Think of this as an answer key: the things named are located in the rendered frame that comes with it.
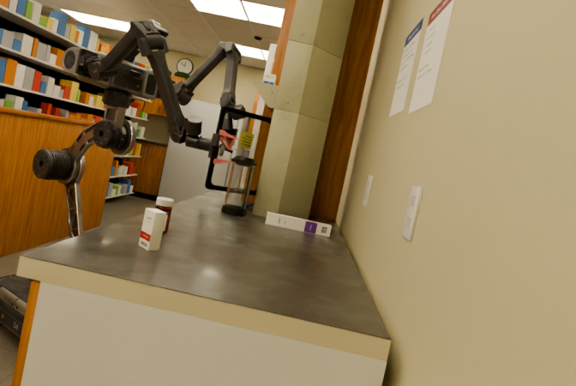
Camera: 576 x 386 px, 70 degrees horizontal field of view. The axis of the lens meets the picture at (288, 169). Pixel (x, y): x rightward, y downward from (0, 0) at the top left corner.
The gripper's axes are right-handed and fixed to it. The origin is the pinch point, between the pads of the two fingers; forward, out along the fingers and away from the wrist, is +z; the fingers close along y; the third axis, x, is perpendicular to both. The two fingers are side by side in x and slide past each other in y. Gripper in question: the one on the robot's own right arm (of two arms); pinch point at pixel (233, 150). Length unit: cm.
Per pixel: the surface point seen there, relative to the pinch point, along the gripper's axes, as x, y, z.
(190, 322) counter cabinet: -95, -31, 16
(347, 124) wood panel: 45, 26, 47
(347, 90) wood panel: 45, 43, 43
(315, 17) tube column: 8, 63, 20
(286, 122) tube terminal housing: 8.7, 17.0, 18.3
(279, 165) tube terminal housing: 8.8, -1.9, 19.3
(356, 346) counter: -95, -28, 46
